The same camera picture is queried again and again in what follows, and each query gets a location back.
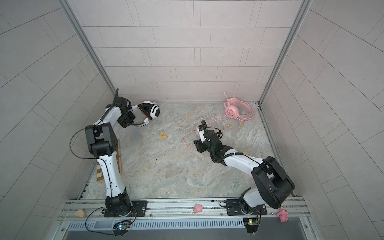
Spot black white headphones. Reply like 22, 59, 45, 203
132, 101, 160, 128

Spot pink headphones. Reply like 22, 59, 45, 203
224, 92, 255, 122

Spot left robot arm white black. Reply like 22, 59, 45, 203
85, 106, 133, 217

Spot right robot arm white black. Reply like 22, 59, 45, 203
194, 126, 295, 215

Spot small wooden block centre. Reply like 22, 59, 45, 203
159, 132, 168, 140

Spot pink pig toy centre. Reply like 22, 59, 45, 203
193, 204, 204, 214

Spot pink pig toy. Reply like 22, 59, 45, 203
193, 204, 204, 214
277, 207, 289, 223

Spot wooden chessboard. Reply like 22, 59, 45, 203
96, 141, 122, 183

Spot right circuit board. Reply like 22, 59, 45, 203
243, 218, 260, 234

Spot circuit board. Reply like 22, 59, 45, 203
113, 221, 131, 231
243, 218, 260, 234

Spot pink pig toy right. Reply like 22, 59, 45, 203
277, 207, 289, 223

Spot left circuit board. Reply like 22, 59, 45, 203
113, 221, 131, 231

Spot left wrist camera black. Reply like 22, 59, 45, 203
113, 97, 132, 111

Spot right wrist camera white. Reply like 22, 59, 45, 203
197, 125, 206, 143

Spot left arm loose black cable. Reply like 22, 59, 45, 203
69, 127, 100, 160

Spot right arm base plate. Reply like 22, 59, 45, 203
220, 199, 268, 216

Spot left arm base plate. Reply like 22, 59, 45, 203
102, 201, 148, 218

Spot beige wooden piece on rail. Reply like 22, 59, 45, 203
74, 210, 86, 218

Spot aluminium rail frame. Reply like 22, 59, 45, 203
56, 196, 310, 222

